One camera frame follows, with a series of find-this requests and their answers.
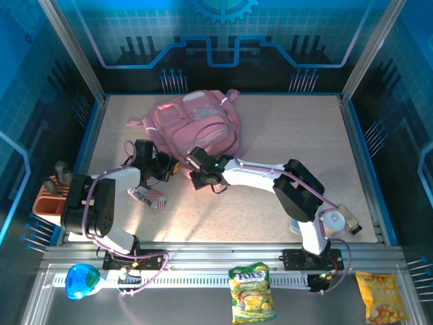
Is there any pink backpack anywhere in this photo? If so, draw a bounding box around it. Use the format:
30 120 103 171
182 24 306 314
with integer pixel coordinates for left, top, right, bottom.
127 89 242 180

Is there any white slotted cable duct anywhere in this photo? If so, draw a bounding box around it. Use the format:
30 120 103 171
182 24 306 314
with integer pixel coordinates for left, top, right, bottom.
52 272 312 289

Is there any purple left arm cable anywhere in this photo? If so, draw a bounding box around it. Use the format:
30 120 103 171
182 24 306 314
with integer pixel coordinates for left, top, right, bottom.
83 140 170 299

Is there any aluminium frame post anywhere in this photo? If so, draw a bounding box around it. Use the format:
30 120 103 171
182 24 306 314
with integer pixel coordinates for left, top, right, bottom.
37 0 108 104
341 0 407 104

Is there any small tan bottle black cap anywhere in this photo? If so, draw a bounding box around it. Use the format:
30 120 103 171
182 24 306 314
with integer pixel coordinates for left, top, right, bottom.
338 204 363 236

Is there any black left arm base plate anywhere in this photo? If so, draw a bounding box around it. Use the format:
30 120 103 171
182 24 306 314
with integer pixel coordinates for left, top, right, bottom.
102 249 169 271

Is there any flag print pouch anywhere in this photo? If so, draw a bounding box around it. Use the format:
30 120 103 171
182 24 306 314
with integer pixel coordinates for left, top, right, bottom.
127 185 168 211

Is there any black left connector box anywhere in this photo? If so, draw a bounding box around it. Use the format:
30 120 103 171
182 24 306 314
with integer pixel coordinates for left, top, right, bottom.
116 269 143 293

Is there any black right connector box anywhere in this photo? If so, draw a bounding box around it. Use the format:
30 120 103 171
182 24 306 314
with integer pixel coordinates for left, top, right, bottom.
306 272 336 295

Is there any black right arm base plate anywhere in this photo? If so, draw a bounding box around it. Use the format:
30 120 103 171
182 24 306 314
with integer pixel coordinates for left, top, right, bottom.
282 248 344 271

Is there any blue and green plastic ball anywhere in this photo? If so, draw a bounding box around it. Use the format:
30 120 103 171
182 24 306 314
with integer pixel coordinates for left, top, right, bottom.
64 263 101 301

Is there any pink cup with white lid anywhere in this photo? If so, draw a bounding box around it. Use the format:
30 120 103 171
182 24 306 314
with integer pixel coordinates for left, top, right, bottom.
321 209 346 234

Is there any green candy bag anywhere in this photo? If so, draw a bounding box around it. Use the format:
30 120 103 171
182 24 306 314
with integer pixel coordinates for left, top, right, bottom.
228 261 277 325

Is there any black connector box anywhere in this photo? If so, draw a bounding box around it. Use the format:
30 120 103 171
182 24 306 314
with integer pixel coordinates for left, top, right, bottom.
306 272 336 295
116 269 143 293

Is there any yellow snack bag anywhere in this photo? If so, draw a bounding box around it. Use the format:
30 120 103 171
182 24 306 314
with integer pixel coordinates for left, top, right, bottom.
355 270 409 324

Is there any orange and cream knife block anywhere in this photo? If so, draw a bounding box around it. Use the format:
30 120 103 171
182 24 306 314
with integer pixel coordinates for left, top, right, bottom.
32 175 74 226

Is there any aluminium side rail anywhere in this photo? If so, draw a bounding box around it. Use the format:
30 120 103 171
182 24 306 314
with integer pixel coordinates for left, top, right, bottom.
339 95 387 244
62 95 110 244

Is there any aluminium cross rail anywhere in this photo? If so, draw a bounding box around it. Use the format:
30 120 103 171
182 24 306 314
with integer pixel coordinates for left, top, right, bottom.
40 242 409 272

